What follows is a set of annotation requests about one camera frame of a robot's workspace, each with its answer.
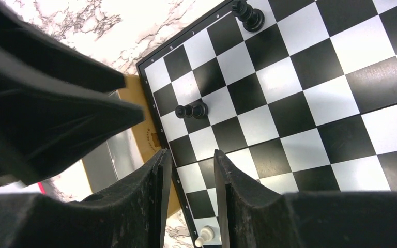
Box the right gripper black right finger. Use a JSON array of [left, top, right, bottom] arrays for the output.
[[213, 150, 397, 247]]

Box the white chess piece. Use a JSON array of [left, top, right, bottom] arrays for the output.
[[194, 226, 215, 247]]

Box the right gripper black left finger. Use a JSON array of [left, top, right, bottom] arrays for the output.
[[0, 149, 173, 247]]

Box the red framed whiteboard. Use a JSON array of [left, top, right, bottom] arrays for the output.
[[0, 181, 45, 194]]

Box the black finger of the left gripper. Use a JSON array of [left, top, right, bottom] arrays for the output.
[[0, 48, 144, 184], [0, 2, 126, 92]]

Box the gold metal tin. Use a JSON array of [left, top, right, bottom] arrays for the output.
[[82, 74, 182, 218]]

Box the black chess piece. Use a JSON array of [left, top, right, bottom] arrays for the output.
[[231, 0, 265, 33], [175, 101, 208, 119]]

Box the black white chessboard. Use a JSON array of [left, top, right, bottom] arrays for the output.
[[137, 1, 397, 247]]

